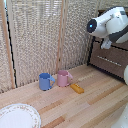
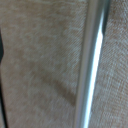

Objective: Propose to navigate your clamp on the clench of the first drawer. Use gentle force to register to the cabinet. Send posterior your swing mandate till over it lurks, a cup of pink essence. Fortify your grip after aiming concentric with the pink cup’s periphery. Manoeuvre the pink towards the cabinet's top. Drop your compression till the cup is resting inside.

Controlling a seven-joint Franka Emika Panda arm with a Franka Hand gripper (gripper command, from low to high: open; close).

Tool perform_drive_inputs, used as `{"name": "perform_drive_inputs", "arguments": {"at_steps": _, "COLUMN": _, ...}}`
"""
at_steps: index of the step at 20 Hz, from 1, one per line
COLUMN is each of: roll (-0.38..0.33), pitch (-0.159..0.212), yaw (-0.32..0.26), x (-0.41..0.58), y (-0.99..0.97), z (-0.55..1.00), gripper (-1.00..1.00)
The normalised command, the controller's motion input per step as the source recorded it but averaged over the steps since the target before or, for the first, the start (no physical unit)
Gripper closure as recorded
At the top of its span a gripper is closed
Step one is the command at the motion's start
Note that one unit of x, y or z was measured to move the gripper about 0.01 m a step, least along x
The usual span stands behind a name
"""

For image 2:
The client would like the long silver drawer handle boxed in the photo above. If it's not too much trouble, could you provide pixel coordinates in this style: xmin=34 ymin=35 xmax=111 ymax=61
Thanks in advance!
xmin=72 ymin=0 xmax=113 ymax=128

